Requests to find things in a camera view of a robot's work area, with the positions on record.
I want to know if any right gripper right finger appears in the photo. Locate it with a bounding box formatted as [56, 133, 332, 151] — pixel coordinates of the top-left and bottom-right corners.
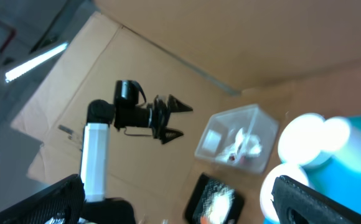
[280, 185, 361, 224]

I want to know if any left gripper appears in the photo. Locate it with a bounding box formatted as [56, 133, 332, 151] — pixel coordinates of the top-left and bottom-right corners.
[150, 95, 193, 144]

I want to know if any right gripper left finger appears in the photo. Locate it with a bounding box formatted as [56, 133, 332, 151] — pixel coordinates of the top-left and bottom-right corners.
[0, 174, 85, 224]

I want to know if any white bowl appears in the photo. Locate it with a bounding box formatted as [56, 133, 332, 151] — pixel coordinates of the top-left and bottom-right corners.
[260, 163, 314, 223]
[278, 113, 331, 169]

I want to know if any white napkin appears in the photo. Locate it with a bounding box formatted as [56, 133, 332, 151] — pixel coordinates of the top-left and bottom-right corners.
[215, 128, 263, 164]

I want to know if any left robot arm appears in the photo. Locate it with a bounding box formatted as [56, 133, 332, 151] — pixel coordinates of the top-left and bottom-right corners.
[80, 80, 193, 202]

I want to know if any teal serving tray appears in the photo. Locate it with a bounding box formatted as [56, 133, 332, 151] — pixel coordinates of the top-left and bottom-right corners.
[302, 116, 361, 214]

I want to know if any clear plastic bin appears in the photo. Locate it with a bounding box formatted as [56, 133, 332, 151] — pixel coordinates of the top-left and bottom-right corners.
[195, 104, 279, 174]

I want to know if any rice and peanut pile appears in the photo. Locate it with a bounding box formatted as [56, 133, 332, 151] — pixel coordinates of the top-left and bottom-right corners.
[200, 183, 235, 224]

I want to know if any black plastic tray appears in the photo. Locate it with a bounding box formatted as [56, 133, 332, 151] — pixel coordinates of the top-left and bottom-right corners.
[184, 173, 245, 224]

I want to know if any white paper cup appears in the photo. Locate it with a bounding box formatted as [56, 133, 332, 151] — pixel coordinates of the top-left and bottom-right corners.
[322, 116, 361, 174]

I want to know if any ceiling light strip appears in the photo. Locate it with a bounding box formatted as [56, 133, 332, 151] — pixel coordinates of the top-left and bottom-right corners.
[0, 41, 69, 84]

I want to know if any cardboard wall panel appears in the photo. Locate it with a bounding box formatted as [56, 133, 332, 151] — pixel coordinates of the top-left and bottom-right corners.
[11, 0, 361, 223]

